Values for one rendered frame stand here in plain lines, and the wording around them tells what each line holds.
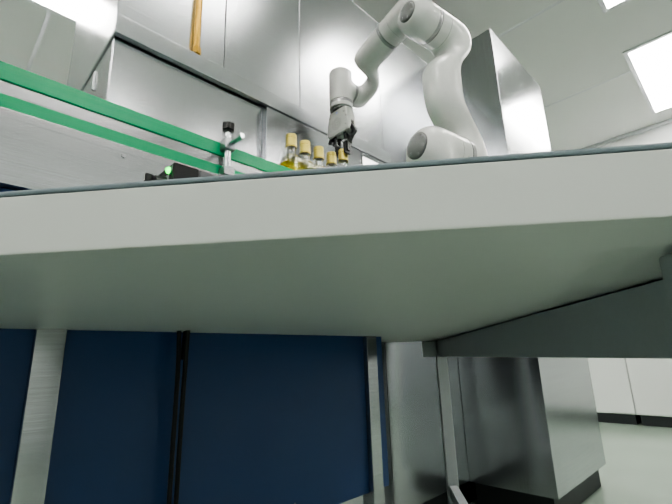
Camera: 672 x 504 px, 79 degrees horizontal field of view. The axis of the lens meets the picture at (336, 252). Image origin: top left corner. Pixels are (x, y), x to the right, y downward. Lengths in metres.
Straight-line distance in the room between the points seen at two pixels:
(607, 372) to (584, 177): 4.54
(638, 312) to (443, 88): 0.83
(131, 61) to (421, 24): 0.78
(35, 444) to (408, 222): 0.67
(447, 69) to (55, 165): 0.89
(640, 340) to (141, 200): 0.40
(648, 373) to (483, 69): 3.20
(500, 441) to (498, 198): 1.92
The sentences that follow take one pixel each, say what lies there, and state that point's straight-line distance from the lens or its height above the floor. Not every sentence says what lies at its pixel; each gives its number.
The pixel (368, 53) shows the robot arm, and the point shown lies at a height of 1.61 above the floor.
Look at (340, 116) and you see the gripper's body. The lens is 1.51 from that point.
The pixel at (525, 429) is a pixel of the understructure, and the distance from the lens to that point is 2.03.
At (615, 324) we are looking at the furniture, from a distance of 0.47.
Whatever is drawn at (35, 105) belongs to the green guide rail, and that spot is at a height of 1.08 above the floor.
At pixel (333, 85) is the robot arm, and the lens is 1.59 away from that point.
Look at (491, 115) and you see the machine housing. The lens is 2.30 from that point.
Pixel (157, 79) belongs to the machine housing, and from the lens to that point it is 1.35.
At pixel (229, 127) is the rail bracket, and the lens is 0.98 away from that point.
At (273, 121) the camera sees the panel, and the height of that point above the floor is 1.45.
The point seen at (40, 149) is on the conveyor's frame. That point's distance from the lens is 0.82.
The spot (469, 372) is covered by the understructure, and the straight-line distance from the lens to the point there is 2.11.
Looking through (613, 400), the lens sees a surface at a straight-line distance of 4.75.
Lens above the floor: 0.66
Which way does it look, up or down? 14 degrees up
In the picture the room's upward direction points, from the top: 2 degrees counter-clockwise
